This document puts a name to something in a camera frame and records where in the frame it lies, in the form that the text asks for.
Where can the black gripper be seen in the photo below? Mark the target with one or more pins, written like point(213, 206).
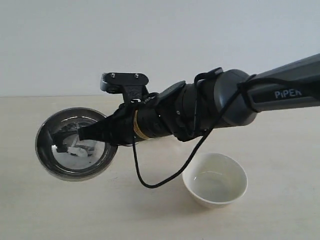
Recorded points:
point(133, 123)

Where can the large plain steel bowl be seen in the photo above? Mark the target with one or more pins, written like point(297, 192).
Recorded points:
point(61, 152)

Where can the white ceramic bowl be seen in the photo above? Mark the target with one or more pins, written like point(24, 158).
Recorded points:
point(215, 180)

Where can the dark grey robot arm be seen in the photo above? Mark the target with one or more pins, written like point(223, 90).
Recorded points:
point(215, 99)

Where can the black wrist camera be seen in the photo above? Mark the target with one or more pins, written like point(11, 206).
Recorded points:
point(132, 86)

